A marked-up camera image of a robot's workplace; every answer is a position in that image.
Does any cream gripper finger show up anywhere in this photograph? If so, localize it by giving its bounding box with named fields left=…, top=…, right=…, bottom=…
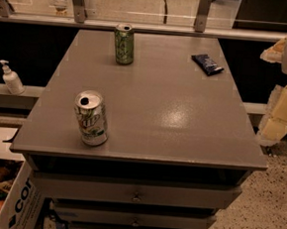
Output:
left=255, top=85, right=287, bottom=147
left=260, top=38, right=286, bottom=63

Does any green soda can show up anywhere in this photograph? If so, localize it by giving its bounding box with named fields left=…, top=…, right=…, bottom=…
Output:
left=114, top=24, right=135, bottom=65

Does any white 7up soda can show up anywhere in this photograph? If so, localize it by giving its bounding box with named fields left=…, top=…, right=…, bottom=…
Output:
left=74, top=90, right=108, bottom=147

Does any dark blue snack packet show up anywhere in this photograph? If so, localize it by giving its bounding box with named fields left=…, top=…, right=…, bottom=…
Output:
left=191, top=54, right=224, bottom=76

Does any grey drawer cabinet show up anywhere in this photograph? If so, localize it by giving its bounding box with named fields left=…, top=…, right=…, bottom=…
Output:
left=12, top=30, right=266, bottom=229

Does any white pump lotion bottle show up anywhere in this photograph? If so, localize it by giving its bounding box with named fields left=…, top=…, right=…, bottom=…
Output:
left=0, top=59, right=25, bottom=95

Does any white cardboard box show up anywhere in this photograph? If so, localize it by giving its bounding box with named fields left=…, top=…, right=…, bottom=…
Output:
left=0, top=127, right=44, bottom=229

